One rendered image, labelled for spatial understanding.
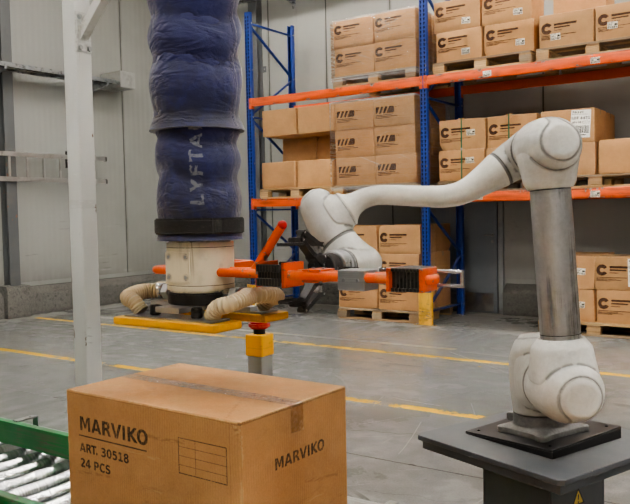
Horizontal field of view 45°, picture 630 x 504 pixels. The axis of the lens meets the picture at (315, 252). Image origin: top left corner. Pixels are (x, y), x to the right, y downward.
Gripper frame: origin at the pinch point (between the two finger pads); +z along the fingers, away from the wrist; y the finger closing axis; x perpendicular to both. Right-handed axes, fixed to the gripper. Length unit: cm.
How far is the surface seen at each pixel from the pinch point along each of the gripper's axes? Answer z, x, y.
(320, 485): -6, -5, 52
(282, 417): 7.9, -4.2, 32.0
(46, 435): -23, 122, 62
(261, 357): -47, 44, 32
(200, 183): 6.9, 19.5, -21.8
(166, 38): 11, 25, -56
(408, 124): -704, 322, -120
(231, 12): -2, 16, -64
